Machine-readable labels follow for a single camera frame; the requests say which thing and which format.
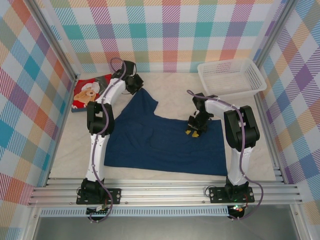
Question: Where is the white plastic mesh basket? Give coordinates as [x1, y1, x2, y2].
[197, 58, 267, 97]

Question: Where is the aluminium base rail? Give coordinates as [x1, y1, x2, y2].
[27, 177, 304, 207]

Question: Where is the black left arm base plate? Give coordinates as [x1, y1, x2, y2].
[76, 187, 122, 205]

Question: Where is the red teddy bear print t-shirt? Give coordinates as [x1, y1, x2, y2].
[71, 73, 113, 114]

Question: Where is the small controller board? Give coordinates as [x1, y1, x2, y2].
[228, 204, 247, 218]
[86, 204, 111, 218]

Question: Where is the aluminium frame post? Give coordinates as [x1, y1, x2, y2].
[251, 0, 301, 76]
[24, 0, 82, 83]

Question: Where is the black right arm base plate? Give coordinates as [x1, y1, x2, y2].
[209, 186, 256, 204]

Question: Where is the grey metal sheet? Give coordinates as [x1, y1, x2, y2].
[32, 216, 301, 240]

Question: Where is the slotted light blue cable duct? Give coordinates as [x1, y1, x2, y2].
[39, 206, 230, 218]

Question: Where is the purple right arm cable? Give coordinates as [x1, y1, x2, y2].
[186, 89, 265, 222]

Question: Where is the navy blue t-shirt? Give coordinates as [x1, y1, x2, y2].
[103, 87, 228, 176]

